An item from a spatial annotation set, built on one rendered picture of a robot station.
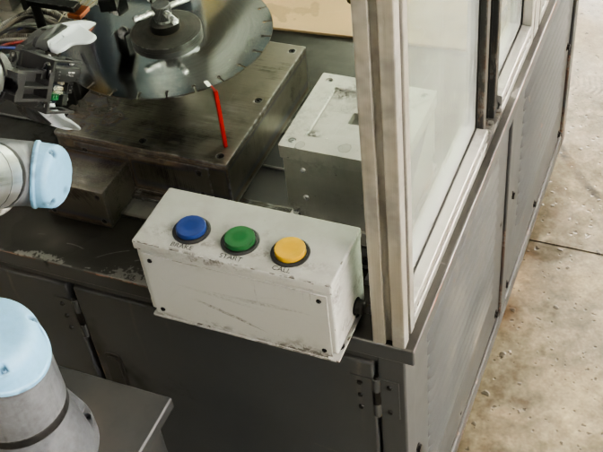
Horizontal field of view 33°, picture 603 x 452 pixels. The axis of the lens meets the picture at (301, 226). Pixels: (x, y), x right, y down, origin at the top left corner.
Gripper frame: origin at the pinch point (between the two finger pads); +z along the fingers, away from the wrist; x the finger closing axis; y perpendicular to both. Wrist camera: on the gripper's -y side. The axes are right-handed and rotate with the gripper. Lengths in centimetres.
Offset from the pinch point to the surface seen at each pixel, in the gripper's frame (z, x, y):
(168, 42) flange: 14.3, 5.9, 3.0
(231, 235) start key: -4.2, -12.7, 32.3
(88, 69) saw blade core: 6.7, -0.4, -4.9
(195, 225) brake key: -4.8, -13.1, 26.9
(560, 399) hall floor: 97, -54, 59
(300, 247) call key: -2.4, -11.5, 41.3
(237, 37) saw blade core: 20.6, 8.9, 10.9
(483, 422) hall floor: 86, -61, 47
